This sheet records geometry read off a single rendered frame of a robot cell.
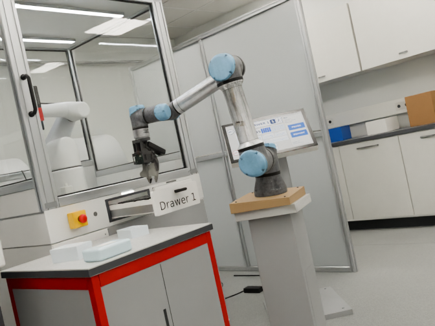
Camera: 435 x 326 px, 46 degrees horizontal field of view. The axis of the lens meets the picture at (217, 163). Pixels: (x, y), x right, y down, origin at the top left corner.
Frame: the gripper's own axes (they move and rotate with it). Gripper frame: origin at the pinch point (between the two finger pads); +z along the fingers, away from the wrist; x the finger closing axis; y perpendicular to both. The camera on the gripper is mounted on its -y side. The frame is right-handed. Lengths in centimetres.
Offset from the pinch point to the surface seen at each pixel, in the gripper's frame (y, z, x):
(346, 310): -87, 93, 39
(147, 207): 10.9, 11.2, 4.2
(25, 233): 44, 13, -42
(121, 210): 10.7, 11.3, -14.4
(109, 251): 59, 19, 34
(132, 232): 27.8, 19.0, 10.5
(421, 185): -294, 56, 25
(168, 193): 3.2, 7.1, 11.0
